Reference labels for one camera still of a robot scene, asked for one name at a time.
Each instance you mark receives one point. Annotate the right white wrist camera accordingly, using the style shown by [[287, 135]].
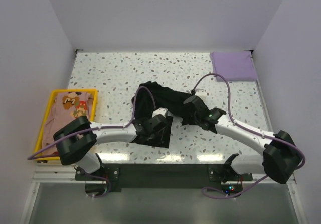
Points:
[[200, 93]]

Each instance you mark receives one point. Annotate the black t-shirt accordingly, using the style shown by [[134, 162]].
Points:
[[155, 107]]

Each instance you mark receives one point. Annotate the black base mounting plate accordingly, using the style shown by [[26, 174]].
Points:
[[170, 176]]

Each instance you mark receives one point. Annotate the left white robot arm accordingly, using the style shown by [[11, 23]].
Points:
[[75, 140]]

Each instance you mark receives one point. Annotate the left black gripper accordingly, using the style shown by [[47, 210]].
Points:
[[161, 130]]

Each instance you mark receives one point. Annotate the pink printed t-shirt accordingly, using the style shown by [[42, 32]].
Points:
[[66, 107]]

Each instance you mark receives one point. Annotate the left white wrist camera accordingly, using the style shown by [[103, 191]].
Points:
[[160, 111]]

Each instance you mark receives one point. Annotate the folded purple t-shirt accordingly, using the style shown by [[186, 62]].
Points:
[[234, 66]]

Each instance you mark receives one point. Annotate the aluminium extrusion rail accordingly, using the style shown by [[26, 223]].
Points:
[[53, 173]]

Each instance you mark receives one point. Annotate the yellow plastic bin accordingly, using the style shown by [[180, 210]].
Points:
[[50, 103]]

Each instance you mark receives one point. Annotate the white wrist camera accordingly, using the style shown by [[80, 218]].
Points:
[[160, 111], [200, 93]]

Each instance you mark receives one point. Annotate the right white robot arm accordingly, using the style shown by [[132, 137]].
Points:
[[276, 156]]

